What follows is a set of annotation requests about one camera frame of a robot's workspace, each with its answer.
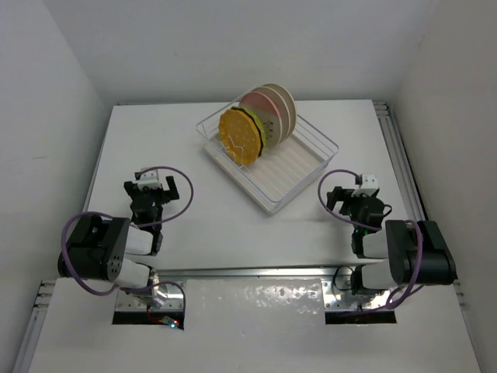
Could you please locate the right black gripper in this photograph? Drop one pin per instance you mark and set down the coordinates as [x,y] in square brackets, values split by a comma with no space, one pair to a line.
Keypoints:
[338,195]

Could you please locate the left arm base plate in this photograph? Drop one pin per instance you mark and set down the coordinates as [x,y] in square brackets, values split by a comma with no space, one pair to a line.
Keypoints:
[165,297]

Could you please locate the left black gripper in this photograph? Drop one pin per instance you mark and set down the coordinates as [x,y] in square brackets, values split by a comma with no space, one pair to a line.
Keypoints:
[167,195]

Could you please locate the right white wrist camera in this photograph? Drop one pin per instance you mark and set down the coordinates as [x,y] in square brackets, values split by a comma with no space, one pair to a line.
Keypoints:
[367,182]

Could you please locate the green dotted plate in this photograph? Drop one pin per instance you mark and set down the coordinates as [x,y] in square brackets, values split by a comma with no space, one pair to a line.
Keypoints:
[259,127]

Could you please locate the cream plate pink rim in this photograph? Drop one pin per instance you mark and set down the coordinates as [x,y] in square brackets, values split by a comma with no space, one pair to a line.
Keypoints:
[267,112]

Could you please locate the cream plate green rim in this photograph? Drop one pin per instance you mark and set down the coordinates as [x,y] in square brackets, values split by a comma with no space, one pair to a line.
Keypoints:
[280,105]

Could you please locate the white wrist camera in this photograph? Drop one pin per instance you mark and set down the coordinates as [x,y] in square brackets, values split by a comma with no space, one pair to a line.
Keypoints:
[367,182]
[149,179]

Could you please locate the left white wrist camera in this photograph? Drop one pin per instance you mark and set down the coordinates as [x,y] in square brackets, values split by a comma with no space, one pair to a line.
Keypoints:
[149,179]

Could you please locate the small circuit board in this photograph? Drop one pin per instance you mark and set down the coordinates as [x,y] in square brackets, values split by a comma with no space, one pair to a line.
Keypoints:
[160,318]

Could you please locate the orange dotted plate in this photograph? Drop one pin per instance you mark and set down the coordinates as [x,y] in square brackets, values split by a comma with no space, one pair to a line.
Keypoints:
[239,136]

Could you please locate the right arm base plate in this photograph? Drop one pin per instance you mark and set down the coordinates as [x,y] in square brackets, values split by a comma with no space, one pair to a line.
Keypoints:
[337,293]

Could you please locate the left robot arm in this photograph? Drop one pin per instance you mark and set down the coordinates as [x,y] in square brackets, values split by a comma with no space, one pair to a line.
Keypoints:
[97,247]

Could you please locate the cream plate yellow rim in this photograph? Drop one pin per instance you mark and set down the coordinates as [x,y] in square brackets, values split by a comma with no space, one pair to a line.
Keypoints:
[285,93]

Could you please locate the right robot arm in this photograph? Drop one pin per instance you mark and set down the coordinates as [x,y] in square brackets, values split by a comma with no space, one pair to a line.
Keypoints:
[403,252]

